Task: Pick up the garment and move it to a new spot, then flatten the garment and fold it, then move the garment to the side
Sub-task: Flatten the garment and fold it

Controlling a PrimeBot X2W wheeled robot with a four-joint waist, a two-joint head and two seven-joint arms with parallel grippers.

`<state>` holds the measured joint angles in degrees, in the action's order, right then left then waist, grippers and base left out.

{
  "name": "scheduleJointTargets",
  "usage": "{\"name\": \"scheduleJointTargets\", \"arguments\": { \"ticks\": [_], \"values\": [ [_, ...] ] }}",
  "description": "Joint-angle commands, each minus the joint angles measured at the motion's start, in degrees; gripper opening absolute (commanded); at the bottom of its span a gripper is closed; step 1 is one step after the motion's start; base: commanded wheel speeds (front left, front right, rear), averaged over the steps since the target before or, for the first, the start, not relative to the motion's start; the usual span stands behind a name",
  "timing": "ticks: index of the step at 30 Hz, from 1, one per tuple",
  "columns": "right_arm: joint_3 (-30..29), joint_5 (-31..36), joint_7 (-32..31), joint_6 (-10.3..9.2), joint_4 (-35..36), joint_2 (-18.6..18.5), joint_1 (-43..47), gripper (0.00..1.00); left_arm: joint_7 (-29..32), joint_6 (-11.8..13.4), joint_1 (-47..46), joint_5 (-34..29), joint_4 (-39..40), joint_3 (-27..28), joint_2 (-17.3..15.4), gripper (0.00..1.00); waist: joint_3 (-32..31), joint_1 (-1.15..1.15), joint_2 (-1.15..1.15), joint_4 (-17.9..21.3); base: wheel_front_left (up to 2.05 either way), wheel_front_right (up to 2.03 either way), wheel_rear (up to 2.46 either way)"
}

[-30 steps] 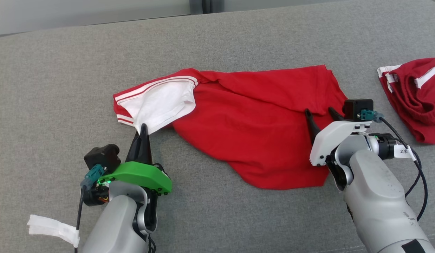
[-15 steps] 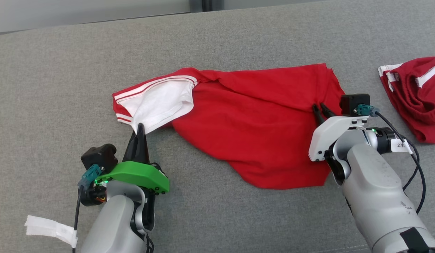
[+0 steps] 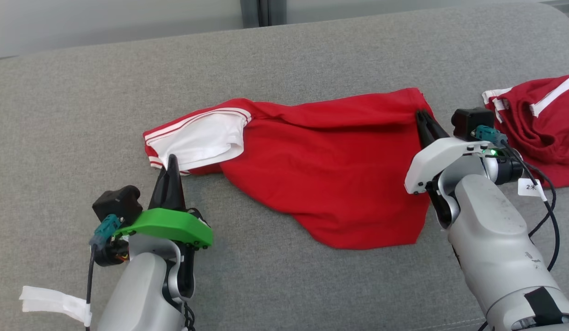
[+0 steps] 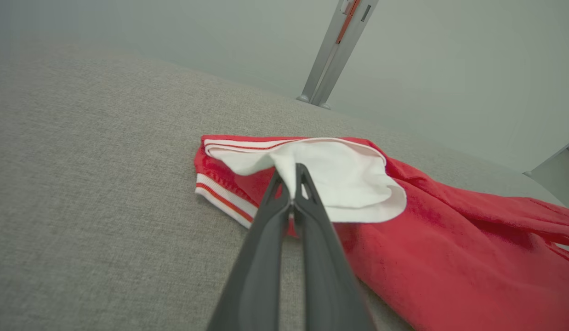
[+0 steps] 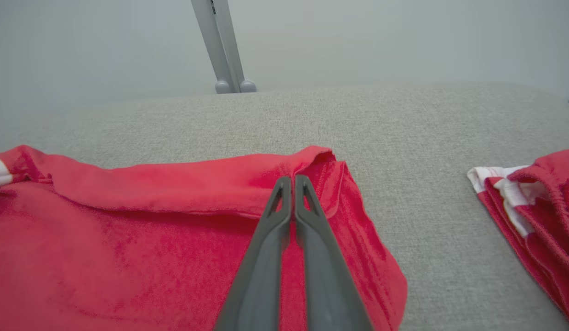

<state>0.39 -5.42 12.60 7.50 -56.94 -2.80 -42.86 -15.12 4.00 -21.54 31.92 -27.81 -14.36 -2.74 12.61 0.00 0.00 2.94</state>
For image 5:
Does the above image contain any grey metal frame post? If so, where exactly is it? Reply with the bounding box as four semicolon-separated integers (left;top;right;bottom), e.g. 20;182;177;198
191;0;257;94

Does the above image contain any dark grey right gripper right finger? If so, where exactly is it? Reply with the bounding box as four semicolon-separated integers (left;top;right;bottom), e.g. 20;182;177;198
294;175;374;331

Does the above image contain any red and white striped garment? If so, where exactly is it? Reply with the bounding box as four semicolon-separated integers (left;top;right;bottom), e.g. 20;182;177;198
467;148;569;329

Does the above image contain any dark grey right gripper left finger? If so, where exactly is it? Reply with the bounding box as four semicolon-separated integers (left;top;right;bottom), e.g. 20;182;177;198
214;176;293;331

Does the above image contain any red garment with white band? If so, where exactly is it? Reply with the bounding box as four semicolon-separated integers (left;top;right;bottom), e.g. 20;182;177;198
0;145;408;331

